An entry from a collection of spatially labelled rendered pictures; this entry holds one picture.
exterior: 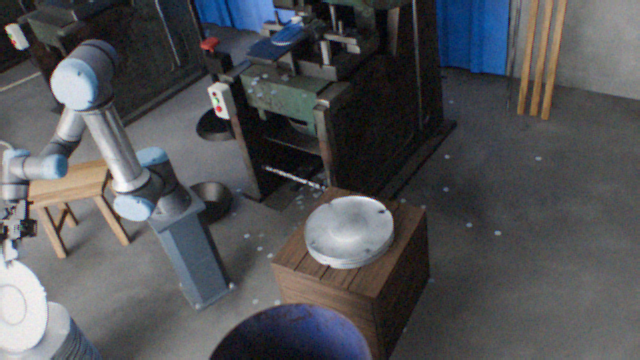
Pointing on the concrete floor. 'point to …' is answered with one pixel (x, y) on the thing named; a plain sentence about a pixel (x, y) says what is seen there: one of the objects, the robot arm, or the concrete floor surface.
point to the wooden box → (362, 276)
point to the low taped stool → (46, 193)
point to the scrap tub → (293, 336)
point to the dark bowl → (219, 198)
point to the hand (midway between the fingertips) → (7, 265)
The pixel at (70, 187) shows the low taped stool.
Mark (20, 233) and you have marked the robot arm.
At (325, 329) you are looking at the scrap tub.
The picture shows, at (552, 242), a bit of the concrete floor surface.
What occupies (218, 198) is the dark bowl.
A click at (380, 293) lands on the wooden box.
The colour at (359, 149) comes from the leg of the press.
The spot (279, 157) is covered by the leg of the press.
